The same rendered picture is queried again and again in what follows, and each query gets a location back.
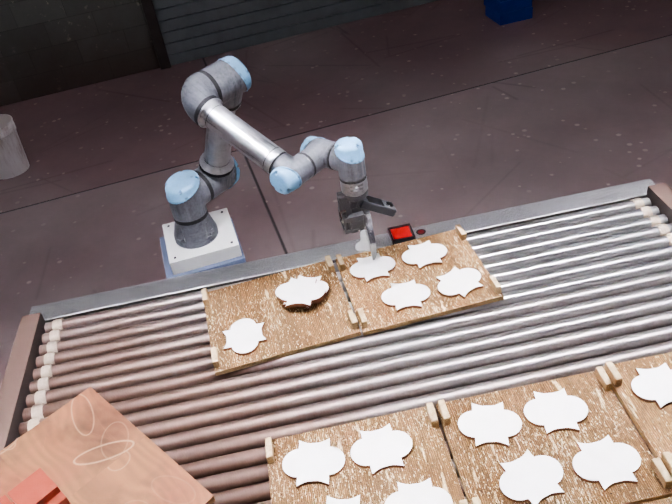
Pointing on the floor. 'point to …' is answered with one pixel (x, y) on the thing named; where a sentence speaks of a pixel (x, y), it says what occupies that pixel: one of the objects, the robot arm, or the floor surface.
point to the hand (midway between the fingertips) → (369, 245)
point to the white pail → (11, 150)
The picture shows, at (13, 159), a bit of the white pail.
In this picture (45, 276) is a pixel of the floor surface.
